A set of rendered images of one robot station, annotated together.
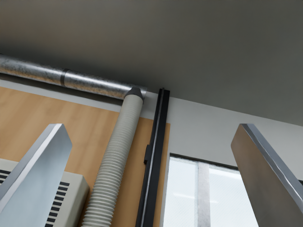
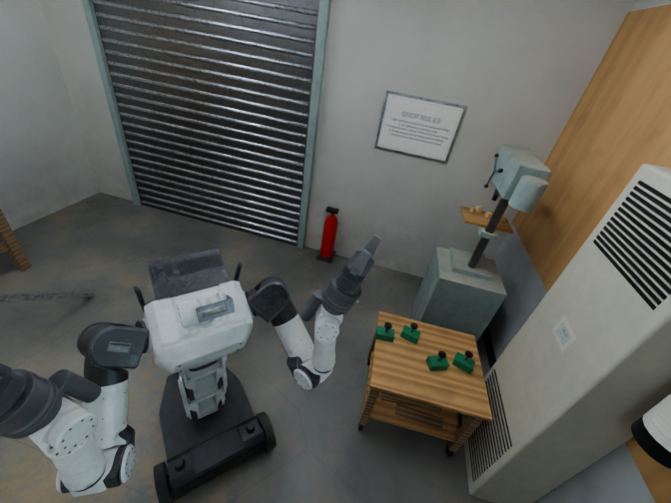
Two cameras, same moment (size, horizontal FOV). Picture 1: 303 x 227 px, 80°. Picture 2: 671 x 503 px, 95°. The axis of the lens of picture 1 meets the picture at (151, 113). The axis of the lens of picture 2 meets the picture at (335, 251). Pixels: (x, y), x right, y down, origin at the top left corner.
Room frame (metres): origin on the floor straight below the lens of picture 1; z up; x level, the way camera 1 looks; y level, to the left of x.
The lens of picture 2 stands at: (0.13, -0.63, 2.02)
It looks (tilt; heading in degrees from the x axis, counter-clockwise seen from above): 35 degrees down; 101
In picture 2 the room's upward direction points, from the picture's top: 10 degrees clockwise
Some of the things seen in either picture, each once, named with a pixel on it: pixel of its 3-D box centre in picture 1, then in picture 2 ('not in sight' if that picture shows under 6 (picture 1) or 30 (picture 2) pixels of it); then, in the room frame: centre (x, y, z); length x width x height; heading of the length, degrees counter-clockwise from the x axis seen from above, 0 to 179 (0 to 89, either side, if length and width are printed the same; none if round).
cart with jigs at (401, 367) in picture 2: not in sight; (416, 377); (0.55, 0.69, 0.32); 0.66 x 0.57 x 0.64; 5
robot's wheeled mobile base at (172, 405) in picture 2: not in sight; (205, 407); (-0.59, 0.11, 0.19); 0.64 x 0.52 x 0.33; 139
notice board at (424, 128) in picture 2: not in sight; (417, 128); (0.10, 2.18, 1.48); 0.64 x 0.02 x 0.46; 3
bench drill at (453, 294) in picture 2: not in sight; (473, 261); (0.78, 1.48, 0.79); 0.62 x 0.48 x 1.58; 94
